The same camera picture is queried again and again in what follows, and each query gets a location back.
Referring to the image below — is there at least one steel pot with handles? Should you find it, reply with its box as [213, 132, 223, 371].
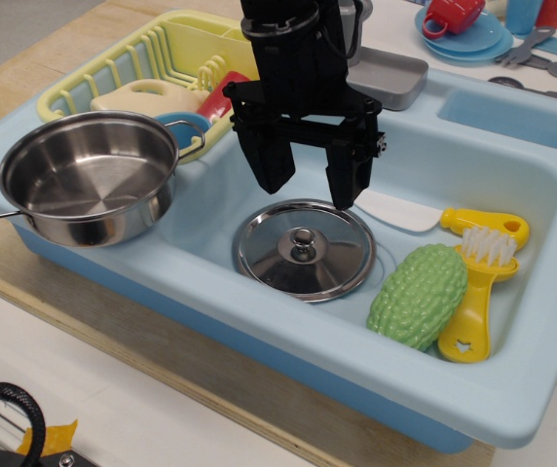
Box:
[0, 111, 205, 248]

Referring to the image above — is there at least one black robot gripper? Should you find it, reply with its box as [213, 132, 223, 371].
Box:
[224, 1, 384, 210]

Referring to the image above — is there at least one grey toy fork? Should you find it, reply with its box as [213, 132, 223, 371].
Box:
[495, 26, 556, 66]

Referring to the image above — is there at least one grey toy faucet base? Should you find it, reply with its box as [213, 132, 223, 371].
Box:
[338, 0, 429, 111]

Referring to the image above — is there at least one grey toy spoon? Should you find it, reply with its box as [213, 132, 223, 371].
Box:
[487, 75, 557, 105]

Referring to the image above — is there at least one blue toy plates stack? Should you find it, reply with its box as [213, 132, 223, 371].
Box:
[414, 8, 514, 63]

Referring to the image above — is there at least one cream toy bottle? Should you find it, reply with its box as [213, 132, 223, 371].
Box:
[90, 79, 209, 117]

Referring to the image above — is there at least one green bumpy toy vegetable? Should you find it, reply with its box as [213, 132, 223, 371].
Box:
[366, 244, 467, 351]

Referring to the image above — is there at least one yellow handled white spatula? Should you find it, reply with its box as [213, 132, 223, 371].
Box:
[354, 190, 531, 249]

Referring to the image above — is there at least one round steel pot lid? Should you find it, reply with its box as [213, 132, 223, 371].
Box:
[233, 198, 377, 303]

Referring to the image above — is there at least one yellow dish rack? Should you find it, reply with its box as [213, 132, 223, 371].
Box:
[36, 10, 259, 149]

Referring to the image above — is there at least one yellow toy dish brush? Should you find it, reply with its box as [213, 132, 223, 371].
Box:
[437, 227, 519, 364]

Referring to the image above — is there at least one blue toy cup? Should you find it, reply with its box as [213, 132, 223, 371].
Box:
[504, 0, 542, 35]

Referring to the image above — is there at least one light blue toy sink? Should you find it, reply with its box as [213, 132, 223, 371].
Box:
[0, 70, 557, 452]

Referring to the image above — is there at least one blue toy bowl in rack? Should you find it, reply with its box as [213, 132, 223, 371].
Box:
[155, 112, 211, 149]

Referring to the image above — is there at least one red toy cup background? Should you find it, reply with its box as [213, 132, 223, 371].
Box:
[535, 0, 557, 29]

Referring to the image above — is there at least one black cable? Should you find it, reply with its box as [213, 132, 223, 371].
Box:
[0, 381, 47, 461]

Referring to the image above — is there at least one orange tape piece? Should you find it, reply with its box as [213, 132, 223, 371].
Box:
[16, 420, 78, 457]

